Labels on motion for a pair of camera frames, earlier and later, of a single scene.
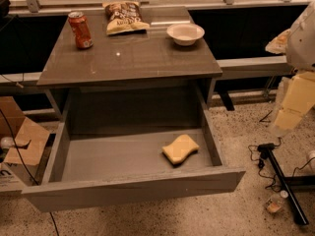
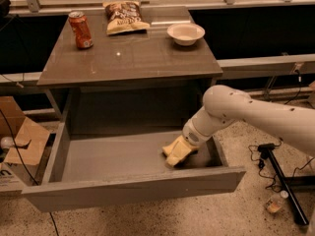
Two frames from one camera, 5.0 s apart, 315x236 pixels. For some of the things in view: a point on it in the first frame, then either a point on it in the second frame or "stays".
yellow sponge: [177, 150] stays
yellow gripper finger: [299, 95] → [197, 131]
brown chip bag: [124, 17] stays
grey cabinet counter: [162, 71] stays
